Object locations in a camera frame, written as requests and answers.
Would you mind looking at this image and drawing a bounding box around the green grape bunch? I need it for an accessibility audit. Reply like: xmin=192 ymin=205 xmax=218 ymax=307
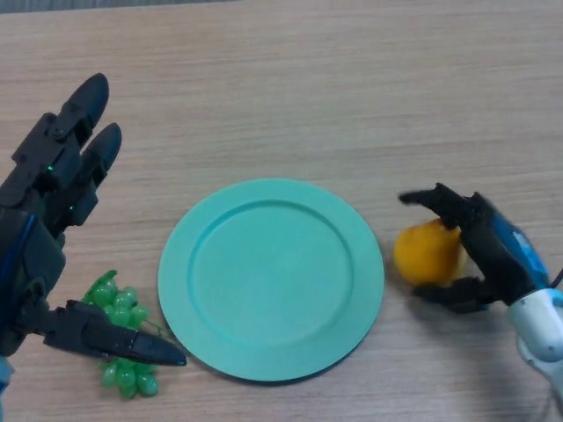
xmin=80 ymin=269 xmax=162 ymax=400

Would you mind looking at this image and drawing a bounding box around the yellow pear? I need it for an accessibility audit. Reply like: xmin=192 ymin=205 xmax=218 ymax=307
xmin=392 ymin=218 xmax=470 ymax=287

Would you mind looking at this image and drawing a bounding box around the green round plate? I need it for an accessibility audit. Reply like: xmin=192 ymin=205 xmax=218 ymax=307
xmin=157 ymin=178 xmax=386 ymax=383

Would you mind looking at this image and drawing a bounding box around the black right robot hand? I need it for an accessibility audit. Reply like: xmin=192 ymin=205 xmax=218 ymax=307
xmin=398 ymin=182 xmax=553 ymax=314

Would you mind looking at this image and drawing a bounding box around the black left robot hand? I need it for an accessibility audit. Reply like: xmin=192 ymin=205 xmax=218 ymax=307
xmin=0 ymin=72 xmax=188 ymax=367

